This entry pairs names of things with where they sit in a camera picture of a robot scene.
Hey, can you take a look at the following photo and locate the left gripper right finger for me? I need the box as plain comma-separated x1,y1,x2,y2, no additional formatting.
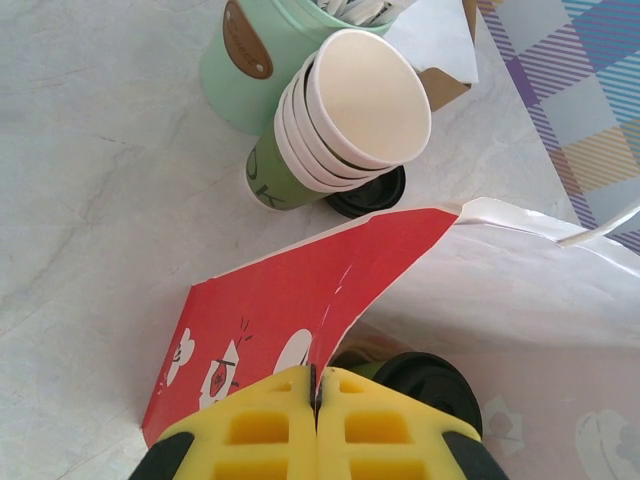
315,366,501,480

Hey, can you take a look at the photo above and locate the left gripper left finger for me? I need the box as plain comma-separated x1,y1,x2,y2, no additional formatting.
127,366,320,480

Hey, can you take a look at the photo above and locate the black plastic cup lid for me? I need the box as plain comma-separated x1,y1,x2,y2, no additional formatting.
374,351,485,444
327,164,407,209
329,189,401,220

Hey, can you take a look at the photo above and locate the red white paper bag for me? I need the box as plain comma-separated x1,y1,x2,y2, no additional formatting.
138,196,640,480

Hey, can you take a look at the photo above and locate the stack of paper cups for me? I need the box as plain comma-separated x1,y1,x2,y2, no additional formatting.
304,28,432,169

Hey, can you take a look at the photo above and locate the mint green holder cup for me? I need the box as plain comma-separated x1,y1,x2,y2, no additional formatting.
198,0,400,137

